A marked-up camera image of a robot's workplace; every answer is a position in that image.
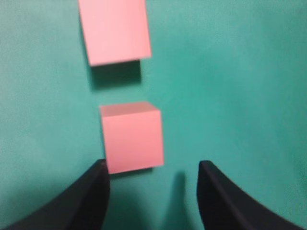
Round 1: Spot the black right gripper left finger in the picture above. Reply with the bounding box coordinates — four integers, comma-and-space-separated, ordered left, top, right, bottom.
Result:
7, 159, 110, 230

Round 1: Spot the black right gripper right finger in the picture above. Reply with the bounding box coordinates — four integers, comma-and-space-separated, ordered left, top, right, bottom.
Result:
197, 161, 300, 230

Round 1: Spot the pink cube far back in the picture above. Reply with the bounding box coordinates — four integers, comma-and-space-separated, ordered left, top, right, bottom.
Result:
79, 0, 152, 67

